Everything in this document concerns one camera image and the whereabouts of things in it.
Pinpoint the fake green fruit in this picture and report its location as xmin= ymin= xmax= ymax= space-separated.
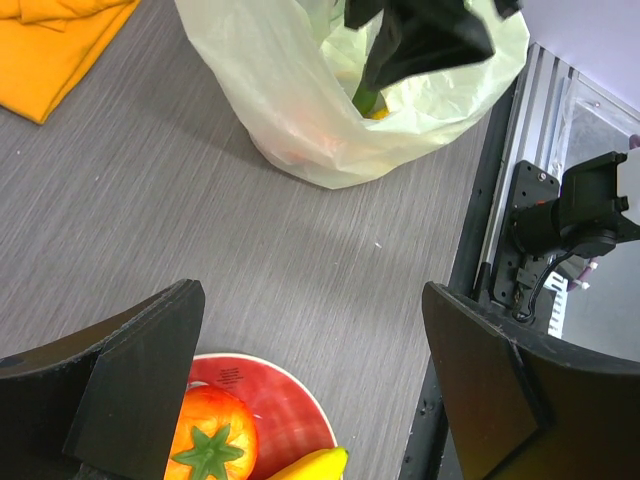
xmin=352 ymin=81 xmax=380 ymax=118

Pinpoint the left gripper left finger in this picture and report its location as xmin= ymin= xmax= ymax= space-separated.
xmin=1 ymin=279 xmax=205 ymax=479

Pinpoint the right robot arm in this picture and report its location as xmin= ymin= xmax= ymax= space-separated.
xmin=344 ymin=1 xmax=639 ymax=258

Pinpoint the fake orange persimmon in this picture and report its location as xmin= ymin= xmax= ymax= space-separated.
xmin=164 ymin=385 xmax=259 ymax=479

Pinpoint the orange folded cloth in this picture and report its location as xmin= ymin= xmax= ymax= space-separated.
xmin=1 ymin=0 xmax=139 ymax=125

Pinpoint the fake yellow fruit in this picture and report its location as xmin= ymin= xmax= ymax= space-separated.
xmin=369 ymin=108 xmax=389 ymax=120

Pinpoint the fake orange fruit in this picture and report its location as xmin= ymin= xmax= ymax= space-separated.
xmin=281 ymin=135 xmax=347 ymax=166

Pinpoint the red and teal plate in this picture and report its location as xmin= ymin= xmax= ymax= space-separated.
xmin=188 ymin=353 xmax=338 ymax=479

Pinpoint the pale yellow plastic bag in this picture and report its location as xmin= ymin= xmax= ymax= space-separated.
xmin=177 ymin=1 xmax=529 ymax=189

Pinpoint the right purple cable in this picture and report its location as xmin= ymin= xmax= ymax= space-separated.
xmin=564 ymin=259 xmax=601 ymax=294

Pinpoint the aluminium frame rail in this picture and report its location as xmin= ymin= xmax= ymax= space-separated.
xmin=482 ymin=43 xmax=639 ymax=261

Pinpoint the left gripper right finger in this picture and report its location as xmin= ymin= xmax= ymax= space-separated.
xmin=422 ymin=282 xmax=639 ymax=479

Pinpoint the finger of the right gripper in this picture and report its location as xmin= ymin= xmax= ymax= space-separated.
xmin=344 ymin=0 xmax=385 ymax=29
xmin=361 ymin=1 xmax=495 ymax=91

